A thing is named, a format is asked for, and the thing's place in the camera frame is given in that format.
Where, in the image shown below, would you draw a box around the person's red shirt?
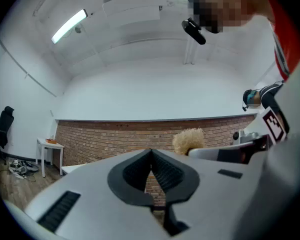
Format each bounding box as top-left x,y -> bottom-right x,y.
259,0 -> 300,82

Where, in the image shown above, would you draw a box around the small white side table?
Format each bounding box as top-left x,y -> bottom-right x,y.
35,137 -> 66,179

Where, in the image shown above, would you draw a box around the pile of gear and cables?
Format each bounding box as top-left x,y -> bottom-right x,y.
8,158 -> 40,183

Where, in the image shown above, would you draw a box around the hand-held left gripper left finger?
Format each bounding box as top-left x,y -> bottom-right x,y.
24,148 -> 170,240

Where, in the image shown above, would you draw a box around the person's head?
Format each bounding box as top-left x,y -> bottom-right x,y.
187,0 -> 276,34

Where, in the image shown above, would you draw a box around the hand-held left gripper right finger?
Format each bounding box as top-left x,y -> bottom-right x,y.
149,148 -> 266,240

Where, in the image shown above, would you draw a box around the black head-mounted camera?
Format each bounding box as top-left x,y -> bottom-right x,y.
181,17 -> 207,46

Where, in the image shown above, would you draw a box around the white ceiling pipes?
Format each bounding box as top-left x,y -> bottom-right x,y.
183,36 -> 198,65

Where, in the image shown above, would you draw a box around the white ceiling air conditioner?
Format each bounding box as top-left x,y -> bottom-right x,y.
99,0 -> 161,25

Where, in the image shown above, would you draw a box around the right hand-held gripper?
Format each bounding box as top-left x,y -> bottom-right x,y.
188,105 -> 290,165

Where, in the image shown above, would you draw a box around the long ceiling light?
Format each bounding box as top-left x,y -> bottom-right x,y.
50,8 -> 88,45

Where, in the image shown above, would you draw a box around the black office chair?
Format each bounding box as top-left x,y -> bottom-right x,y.
0,105 -> 16,165

